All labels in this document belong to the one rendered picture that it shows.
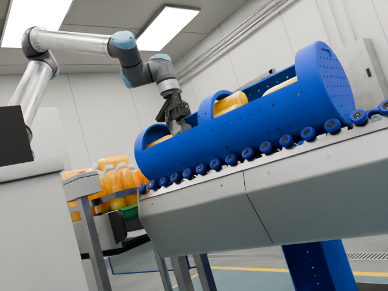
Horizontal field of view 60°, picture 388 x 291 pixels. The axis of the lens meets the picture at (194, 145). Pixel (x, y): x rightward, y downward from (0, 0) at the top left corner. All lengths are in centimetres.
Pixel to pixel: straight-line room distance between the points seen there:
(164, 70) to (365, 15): 354
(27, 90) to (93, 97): 483
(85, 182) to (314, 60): 105
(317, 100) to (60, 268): 85
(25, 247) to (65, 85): 543
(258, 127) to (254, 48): 448
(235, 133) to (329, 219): 40
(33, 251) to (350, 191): 88
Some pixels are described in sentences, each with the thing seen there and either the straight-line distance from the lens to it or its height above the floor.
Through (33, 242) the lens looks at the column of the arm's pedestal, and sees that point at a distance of 100.
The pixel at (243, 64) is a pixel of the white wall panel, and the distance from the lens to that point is 570.
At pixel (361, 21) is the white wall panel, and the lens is 469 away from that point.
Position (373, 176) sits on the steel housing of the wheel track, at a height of 80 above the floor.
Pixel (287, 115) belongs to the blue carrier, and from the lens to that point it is 107.
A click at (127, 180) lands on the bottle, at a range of 165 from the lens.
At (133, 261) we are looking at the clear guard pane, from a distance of 243.
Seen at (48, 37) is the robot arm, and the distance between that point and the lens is 167.
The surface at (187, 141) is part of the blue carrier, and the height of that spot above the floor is 108.
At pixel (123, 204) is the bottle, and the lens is 160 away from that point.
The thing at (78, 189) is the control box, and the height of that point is 103.
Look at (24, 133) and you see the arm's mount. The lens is 111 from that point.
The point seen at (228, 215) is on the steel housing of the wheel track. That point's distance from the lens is 126.
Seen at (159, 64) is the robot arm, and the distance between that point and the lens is 145.
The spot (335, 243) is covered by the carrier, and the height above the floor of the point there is 47.
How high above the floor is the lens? 92
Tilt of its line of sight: 6 degrees up
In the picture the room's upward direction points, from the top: 17 degrees counter-clockwise
